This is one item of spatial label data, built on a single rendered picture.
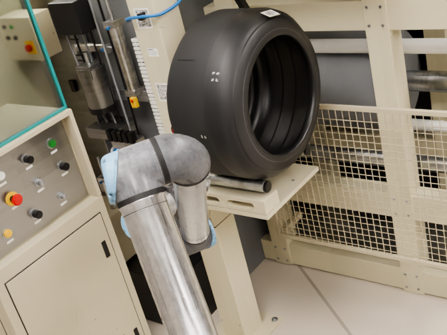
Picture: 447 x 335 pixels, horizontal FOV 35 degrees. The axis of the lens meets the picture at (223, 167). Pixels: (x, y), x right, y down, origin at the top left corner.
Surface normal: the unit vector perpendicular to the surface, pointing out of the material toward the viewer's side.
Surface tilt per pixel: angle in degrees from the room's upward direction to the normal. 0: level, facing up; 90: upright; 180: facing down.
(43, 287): 90
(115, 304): 90
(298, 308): 0
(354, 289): 0
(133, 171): 59
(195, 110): 75
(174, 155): 66
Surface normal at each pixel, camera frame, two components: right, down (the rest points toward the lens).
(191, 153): 0.70, -0.17
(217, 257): -0.58, 0.48
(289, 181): -0.23, -0.87
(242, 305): 0.78, 0.11
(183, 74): -0.61, -0.12
